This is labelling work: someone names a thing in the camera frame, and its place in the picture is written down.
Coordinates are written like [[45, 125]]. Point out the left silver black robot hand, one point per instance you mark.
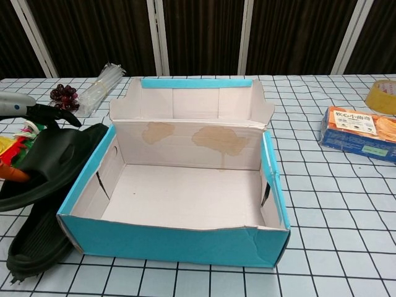
[[46, 112]]

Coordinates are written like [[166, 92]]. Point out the black rubber slipper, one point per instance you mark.
[[46, 154], [37, 247]]

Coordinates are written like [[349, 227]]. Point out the light blue cardboard shoe box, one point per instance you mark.
[[154, 241]]

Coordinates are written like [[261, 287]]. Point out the orange snack package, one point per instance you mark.
[[349, 139]]

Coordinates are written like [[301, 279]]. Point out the dark red grape bunch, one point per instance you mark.
[[66, 94]]

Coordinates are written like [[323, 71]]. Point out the colourful feather shuttlecock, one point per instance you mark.
[[18, 139]]

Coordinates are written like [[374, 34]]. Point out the clear plastic straw bundle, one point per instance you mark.
[[99, 89]]

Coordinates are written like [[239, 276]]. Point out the black pleated screen panel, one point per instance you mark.
[[12, 46], [297, 34], [380, 37], [99, 31], [204, 34]]

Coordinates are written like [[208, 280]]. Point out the checked light blue tablecloth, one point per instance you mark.
[[325, 216]]

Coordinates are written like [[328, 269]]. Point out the yellow packing tape roll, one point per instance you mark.
[[376, 99]]

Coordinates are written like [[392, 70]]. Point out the white screen frame post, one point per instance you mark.
[[351, 40], [249, 37], [37, 40], [157, 37]]

